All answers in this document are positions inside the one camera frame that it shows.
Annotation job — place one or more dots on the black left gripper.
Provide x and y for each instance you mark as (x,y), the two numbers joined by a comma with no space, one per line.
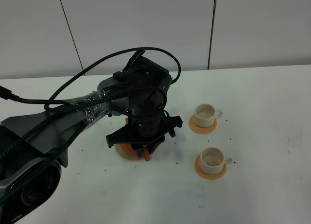
(147,134)

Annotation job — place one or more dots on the brown clay teapot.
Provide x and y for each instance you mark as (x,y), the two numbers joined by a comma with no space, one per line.
(146,155)

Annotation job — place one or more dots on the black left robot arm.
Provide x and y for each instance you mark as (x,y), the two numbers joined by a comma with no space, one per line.
(34,148)

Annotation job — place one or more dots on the beige teapot saucer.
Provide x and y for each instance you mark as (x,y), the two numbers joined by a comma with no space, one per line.
(126,152)

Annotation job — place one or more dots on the orange far coaster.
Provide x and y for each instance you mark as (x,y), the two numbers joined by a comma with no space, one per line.
(201,130)

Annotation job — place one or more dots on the white far teacup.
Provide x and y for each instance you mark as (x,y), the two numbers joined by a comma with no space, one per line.
(205,115)

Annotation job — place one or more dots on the white teacup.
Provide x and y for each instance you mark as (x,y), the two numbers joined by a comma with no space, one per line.
(212,160)
(205,115)

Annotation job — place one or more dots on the white near teacup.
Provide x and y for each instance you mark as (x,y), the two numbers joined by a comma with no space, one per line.
(212,160)

